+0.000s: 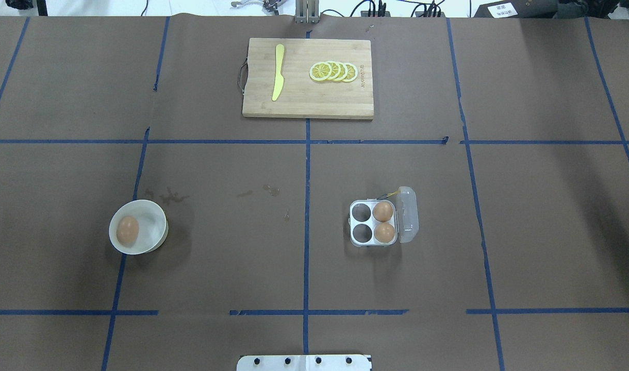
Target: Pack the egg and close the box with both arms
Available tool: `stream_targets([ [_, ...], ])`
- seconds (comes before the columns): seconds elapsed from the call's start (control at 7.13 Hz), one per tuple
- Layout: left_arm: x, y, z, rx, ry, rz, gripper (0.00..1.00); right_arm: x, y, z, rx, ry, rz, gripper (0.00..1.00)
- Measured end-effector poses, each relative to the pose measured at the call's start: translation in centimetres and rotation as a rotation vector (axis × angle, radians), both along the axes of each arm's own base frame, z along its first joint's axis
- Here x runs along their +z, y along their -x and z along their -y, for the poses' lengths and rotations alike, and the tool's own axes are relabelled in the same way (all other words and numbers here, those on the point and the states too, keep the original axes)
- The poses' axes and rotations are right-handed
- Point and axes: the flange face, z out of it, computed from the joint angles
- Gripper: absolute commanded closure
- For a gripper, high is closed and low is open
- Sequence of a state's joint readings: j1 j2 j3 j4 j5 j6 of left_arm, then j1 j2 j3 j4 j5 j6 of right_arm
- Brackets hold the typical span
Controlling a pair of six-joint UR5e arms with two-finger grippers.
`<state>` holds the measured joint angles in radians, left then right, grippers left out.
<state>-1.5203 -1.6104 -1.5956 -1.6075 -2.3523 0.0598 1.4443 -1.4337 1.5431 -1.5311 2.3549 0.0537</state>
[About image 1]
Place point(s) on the brown egg from bowl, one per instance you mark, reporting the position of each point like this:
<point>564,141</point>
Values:
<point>127,230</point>

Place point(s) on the clear plastic egg box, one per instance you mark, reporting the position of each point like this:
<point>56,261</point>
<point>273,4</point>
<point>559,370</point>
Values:
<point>405,220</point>

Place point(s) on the brown egg upper slot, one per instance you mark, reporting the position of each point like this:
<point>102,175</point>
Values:
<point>383,211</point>

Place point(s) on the brown egg slot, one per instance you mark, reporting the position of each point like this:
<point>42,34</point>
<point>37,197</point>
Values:
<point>384,233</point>
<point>383,211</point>

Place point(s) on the brown egg lower slot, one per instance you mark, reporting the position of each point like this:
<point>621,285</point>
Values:
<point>384,233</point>

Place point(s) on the wooden cutting board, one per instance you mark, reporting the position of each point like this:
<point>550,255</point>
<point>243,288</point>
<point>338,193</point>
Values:
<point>301,97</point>

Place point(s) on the yellow plastic knife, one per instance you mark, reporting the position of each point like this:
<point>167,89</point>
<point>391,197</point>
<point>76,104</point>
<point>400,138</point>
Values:
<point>278,77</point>

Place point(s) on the front lemon slice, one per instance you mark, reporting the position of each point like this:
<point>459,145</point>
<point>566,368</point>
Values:
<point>320,71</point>

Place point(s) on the lemon slice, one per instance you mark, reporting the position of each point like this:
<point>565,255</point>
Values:
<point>320,71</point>
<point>342,71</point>
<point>351,72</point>
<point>334,70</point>

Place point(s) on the rear lemon slice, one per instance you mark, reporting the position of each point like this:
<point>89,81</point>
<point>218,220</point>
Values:
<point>351,72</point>

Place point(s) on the white bowl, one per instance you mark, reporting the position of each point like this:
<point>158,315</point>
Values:
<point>153,227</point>

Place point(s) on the aluminium frame post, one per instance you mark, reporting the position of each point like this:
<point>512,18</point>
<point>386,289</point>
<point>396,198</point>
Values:
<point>307,11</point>

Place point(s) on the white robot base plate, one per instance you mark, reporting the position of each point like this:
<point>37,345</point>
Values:
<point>305,362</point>

